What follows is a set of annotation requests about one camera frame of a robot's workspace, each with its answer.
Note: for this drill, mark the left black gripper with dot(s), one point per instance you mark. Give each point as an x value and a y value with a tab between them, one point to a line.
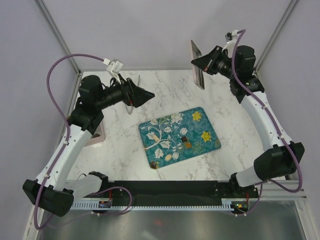
138	96

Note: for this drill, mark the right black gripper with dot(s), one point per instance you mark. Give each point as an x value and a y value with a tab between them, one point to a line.
207	63

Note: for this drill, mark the metal tongs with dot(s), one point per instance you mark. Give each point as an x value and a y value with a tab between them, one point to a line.
129	109

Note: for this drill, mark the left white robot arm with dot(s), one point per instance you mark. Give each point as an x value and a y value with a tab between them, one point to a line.
50	190

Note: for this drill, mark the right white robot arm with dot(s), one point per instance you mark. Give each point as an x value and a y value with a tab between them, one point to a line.
281	156

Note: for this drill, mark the pink chocolate box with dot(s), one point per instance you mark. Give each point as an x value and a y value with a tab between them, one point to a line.
99	135

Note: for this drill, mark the dark ridged square chocolate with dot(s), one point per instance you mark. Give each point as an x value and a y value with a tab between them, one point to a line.
184	139

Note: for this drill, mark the white oval chocolate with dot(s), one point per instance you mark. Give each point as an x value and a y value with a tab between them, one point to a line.
168	157

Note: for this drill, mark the orange round chocolate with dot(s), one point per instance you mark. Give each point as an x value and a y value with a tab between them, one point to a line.
188	145

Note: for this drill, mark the dark swirl chocolate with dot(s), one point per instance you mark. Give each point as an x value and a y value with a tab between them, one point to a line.
154	165

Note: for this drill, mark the teal floral tray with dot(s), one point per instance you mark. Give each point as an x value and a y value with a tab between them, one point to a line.
192	123

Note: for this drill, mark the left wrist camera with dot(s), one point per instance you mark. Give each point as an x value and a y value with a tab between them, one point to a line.
113	67

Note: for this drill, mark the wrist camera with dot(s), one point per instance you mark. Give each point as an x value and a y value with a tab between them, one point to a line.
113	67
231	39

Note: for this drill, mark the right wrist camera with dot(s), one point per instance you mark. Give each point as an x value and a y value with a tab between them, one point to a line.
231	39

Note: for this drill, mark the right aluminium frame post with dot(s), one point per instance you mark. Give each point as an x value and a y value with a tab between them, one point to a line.
276	33

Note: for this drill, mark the aluminium frame post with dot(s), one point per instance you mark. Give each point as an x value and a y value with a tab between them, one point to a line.
52	26
276	33

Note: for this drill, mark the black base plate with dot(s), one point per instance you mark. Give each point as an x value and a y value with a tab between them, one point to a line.
175	192

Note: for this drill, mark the left aluminium frame post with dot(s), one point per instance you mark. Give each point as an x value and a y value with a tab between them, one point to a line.
52	26

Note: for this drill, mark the white cable duct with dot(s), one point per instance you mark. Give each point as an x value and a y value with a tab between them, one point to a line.
100	205

